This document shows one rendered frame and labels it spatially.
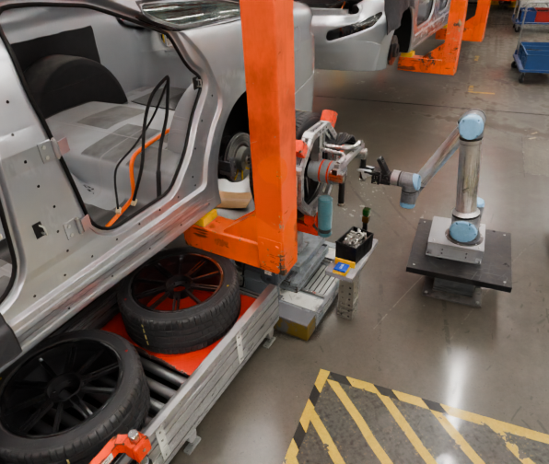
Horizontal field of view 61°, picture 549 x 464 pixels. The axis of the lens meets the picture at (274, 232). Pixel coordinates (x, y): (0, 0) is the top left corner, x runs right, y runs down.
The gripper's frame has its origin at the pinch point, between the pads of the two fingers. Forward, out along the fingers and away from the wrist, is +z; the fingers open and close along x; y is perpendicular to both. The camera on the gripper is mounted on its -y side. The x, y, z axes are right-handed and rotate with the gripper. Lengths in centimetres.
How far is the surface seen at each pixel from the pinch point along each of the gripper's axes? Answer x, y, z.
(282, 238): -81, 6, 11
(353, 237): -38.4, 25.3, -11.9
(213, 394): -142, 64, 18
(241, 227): -79, 8, 37
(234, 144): -29, -14, 73
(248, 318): -106, 44, 19
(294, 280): -42, 68, 25
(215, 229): -79, 15, 56
